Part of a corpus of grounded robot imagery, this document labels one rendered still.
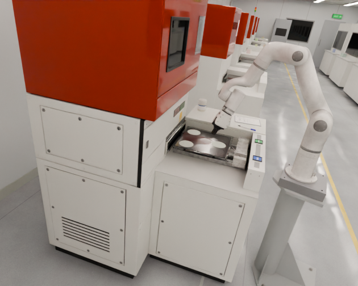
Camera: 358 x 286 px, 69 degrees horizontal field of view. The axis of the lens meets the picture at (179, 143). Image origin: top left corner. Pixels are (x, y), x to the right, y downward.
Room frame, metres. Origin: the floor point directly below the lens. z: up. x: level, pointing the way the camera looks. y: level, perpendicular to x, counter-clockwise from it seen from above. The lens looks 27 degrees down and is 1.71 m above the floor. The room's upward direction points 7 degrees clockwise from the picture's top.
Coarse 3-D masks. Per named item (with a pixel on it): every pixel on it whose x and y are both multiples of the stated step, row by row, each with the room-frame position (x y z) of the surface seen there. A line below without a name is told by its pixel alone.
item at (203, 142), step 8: (192, 128) 1.87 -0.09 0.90; (184, 136) 1.71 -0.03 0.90; (192, 136) 1.72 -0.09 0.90; (200, 136) 1.74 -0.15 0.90; (208, 136) 1.76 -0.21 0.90; (216, 136) 1.78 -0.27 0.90; (224, 136) 1.80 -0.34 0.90; (176, 144) 1.56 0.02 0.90; (200, 144) 1.61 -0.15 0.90; (208, 144) 1.63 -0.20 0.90; (208, 152) 1.51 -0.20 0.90; (216, 152) 1.52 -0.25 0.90; (224, 152) 1.54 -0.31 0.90
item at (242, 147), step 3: (237, 144) 1.73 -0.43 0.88; (240, 144) 1.73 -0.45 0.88; (243, 144) 1.74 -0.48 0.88; (246, 144) 1.75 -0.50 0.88; (237, 147) 1.68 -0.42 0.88; (240, 147) 1.69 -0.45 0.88; (243, 147) 1.69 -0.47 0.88; (246, 147) 1.70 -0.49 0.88; (240, 150) 1.63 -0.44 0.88; (243, 150) 1.64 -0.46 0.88; (246, 150) 1.64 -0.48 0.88; (234, 162) 1.45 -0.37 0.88; (237, 162) 1.46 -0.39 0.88; (234, 165) 1.45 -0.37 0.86; (237, 165) 1.45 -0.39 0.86; (240, 165) 1.44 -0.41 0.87; (243, 165) 1.44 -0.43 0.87; (243, 168) 1.44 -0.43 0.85
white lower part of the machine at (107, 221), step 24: (48, 168) 1.29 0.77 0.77; (72, 168) 1.26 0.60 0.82; (48, 192) 1.30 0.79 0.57; (72, 192) 1.25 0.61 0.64; (96, 192) 1.21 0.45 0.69; (120, 192) 1.17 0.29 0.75; (144, 192) 1.20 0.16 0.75; (48, 216) 1.31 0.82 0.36; (72, 216) 1.26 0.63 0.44; (96, 216) 1.21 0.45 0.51; (120, 216) 1.17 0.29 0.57; (144, 216) 1.22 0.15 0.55; (72, 240) 1.26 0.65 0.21; (96, 240) 1.22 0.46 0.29; (120, 240) 1.17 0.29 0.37; (144, 240) 1.25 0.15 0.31; (96, 264) 1.24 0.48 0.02; (120, 264) 1.17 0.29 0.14
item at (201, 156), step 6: (174, 150) 1.59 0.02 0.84; (180, 150) 1.58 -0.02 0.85; (186, 150) 1.59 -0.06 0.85; (192, 156) 1.56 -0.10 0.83; (198, 156) 1.55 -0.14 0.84; (204, 156) 1.54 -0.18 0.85; (216, 162) 1.52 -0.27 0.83; (222, 162) 1.51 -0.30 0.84; (228, 162) 1.50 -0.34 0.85; (240, 168) 1.48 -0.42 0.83
